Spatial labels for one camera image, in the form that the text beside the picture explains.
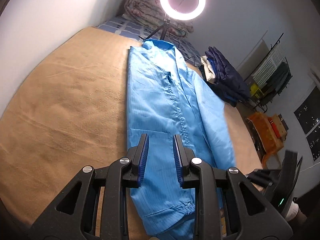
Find light blue jacket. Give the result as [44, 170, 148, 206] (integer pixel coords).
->
[126, 39, 236, 239]

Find stack of dark folded clothes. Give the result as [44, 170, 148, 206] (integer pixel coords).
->
[200, 47, 251, 107]

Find dark hanging clothes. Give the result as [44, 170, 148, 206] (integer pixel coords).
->
[262, 62, 292, 98]

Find black clothes rack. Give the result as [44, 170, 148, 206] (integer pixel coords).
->
[244, 35, 292, 113]

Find right gloved hand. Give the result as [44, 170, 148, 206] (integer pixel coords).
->
[285, 202, 307, 224]

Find orange covered stool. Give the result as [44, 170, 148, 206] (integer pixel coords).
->
[247, 112, 284, 168]

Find cardboard box with red book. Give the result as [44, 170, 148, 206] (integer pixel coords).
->
[268, 114, 289, 141]

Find dark window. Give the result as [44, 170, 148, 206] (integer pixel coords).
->
[294, 87, 320, 161]

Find yellow crate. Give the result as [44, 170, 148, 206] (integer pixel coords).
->
[250, 83, 264, 100]

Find blue patterned bedsheet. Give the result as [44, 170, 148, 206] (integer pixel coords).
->
[97, 16, 201, 67]

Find black tripod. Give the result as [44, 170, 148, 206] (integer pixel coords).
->
[138, 14, 171, 41]

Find striped white towel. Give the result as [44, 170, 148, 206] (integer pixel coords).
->
[251, 43, 285, 87]

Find folded floral quilts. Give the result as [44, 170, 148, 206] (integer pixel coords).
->
[122, 0, 194, 38]

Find ring light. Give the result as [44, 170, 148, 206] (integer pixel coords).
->
[159, 0, 207, 22]

